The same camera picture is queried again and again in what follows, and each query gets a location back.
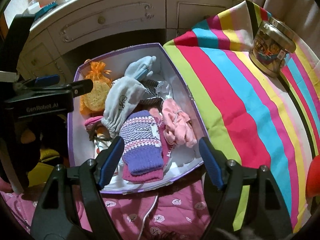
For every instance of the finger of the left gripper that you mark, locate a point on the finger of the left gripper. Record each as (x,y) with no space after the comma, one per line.
(80,87)
(38,82)

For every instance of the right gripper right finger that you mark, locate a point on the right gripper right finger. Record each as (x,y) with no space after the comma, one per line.
(265,212)

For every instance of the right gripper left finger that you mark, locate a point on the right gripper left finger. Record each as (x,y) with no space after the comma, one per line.
(71,205)

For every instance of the orange mesh sponge bag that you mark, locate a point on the orange mesh sponge bag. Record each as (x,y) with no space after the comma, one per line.
(94,101)

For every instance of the grey drawstring pouch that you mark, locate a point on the grey drawstring pouch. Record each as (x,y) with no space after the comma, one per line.
(121,100)

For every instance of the grey striped sock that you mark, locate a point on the grey striped sock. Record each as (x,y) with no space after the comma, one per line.
(152,90)

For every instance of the purple patterned knit mitten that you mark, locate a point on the purple patterned knit mitten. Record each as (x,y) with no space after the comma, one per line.
(143,147)

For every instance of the magenta knit fingerless glove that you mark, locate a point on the magenta knit fingerless glove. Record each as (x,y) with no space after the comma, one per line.
(156,175)

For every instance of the pink fleece glove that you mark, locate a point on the pink fleece glove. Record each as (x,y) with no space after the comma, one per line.
(178,129)

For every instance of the light blue fuzzy glove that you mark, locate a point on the light blue fuzzy glove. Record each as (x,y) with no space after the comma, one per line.
(141,69)

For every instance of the phone on left gripper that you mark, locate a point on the phone on left gripper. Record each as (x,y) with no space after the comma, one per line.
(13,44)

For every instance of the red plastic pitcher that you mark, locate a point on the red plastic pitcher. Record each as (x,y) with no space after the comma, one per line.
(313,178)

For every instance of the white dresser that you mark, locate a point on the white dresser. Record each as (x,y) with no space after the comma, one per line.
(82,29)

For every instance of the striped colourful tablecloth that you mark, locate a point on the striped colourful tablecloth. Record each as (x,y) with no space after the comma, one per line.
(250,117)

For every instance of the metal lidded snack jar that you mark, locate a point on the metal lidded snack jar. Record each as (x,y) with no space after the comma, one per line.
(273,46)

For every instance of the beige curtain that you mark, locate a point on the beige curtain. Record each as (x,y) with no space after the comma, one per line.
(302,16)

